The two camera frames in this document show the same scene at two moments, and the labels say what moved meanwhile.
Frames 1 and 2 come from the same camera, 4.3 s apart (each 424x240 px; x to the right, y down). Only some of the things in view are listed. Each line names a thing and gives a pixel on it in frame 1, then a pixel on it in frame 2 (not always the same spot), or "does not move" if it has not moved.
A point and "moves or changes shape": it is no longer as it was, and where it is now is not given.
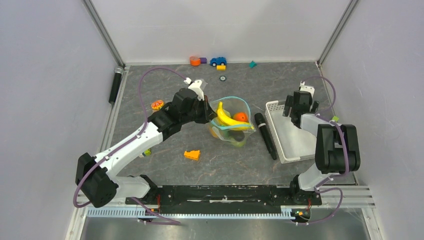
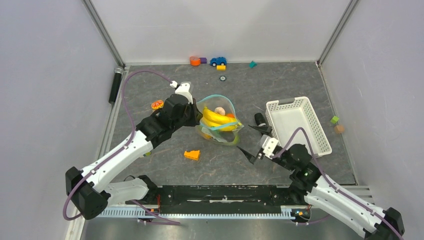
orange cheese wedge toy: [193, 154] does not move
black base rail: [226, 199] does not move
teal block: [252, 64] does not move
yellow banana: [226, 121] moves or changes shape
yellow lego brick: [221, 67] does not move
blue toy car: [218, 61] does not move
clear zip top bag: [233, 123] moves or changes shape
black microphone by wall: [118, 71] does not move
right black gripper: [288, 105] -> [250, 158]
